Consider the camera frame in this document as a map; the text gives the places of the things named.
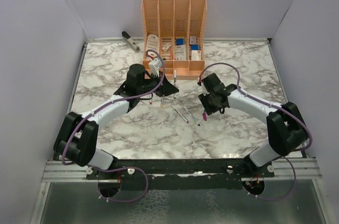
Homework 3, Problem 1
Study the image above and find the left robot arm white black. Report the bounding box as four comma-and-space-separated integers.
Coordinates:
53, 64, 179, 179

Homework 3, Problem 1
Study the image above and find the black grey stapler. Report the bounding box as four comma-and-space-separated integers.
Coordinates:
121, 31, 140, 53

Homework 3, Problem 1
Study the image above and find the white paper packet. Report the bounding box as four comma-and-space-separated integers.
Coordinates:
174, 44, 188, 61

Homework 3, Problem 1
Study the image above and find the dark red tip pen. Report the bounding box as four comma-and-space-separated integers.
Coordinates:
171, 104, 189, 123

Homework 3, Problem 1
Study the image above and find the oval barcode card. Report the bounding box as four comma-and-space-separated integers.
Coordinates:
145, 34, 159, 59

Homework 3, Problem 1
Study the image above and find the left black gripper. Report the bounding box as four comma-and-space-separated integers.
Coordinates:
138, 71, 179, 97

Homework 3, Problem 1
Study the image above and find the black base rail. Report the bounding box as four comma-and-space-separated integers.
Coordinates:
86, 158, 274, 191

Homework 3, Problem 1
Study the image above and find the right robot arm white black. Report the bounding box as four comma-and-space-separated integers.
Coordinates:
198, 73, 308, 177

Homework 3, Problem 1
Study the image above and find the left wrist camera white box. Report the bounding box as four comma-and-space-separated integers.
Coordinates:
149, 58, 162, 77

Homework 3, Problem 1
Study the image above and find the purple cable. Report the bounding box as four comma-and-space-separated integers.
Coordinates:
198, 62, 313, 201
61, 49, 164, 203

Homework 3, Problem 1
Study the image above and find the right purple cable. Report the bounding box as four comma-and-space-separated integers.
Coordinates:
198, 62, 313, 201

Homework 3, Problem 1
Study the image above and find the orange desk organizer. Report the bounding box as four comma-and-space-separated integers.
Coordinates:
141, 0, 207, 80

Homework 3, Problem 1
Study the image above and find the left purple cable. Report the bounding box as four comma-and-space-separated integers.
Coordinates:
61, 49, 164, 203

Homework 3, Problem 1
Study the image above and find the purple pen cap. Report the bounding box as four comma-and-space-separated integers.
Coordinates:
202, 112, 207, 121

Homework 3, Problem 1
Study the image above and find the white label box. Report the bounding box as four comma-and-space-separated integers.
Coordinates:
191, 50, 202, 61

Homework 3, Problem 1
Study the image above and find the blue eraser box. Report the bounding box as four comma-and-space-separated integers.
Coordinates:
175, 38, 185, 46

